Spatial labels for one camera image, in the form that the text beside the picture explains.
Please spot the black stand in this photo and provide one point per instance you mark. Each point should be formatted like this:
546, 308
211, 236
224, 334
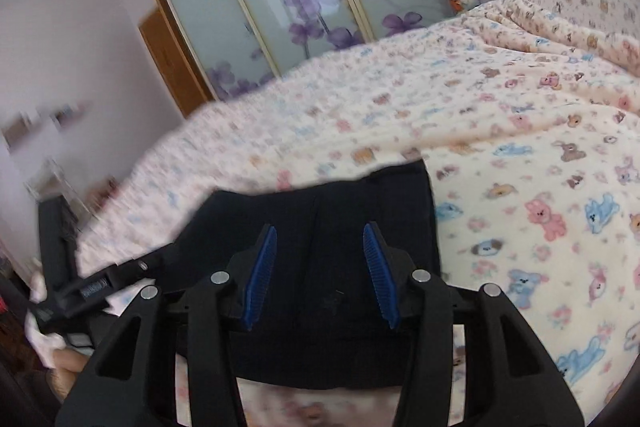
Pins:
56, 237

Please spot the bear print fleece blanket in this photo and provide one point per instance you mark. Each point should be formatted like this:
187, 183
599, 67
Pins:
525, 167

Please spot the black pants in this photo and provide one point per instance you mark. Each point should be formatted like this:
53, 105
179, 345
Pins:
320, 217

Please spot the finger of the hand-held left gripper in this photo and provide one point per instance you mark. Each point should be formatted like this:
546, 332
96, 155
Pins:
142, 266

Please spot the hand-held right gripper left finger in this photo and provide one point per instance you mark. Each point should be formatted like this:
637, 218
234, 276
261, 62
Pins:
260, 277

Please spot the brown wooden panel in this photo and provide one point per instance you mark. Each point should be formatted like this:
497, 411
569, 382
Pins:
170, 57

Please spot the floral glass sliding wardrobe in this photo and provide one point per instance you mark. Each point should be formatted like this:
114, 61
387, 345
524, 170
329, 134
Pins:
250, 7

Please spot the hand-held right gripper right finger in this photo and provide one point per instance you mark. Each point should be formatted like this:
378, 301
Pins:
381, 277

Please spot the white cloth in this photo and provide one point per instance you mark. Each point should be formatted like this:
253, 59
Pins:
42, 337

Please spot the small print bed sheet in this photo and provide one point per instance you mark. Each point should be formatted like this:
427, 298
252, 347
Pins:
300, 107

